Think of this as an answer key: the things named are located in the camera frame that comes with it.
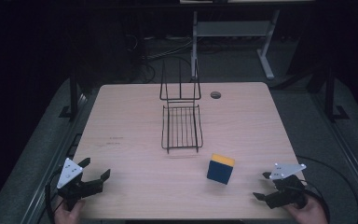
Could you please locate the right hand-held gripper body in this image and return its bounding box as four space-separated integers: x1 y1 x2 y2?
265 162 310 210

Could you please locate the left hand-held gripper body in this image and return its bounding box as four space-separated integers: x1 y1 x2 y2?
56 157 103 211

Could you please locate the blue and yellow block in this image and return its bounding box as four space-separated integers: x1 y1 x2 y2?
206 153 236 186

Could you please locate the black wire rack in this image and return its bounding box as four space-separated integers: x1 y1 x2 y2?
158 58 205 155

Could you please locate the person's right hand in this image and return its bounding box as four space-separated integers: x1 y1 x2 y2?
283 194 329 224

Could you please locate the person's left hand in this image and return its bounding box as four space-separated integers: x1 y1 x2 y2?
53 198 87 224

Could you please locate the black metal stand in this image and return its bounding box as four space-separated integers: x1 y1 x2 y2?
58 66 87 119
322 66 351 123

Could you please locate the aluminium rail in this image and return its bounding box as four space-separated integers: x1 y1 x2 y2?
310 92 358 216
20 92 90 224

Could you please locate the black cable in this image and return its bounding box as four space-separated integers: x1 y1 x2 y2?
44 169 63 224
295 154 358 224

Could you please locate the bundle of floor cables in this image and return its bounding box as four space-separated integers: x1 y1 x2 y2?
125 33 194 85

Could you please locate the white metal desk frame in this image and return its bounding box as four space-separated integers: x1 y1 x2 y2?
190 8 282 82

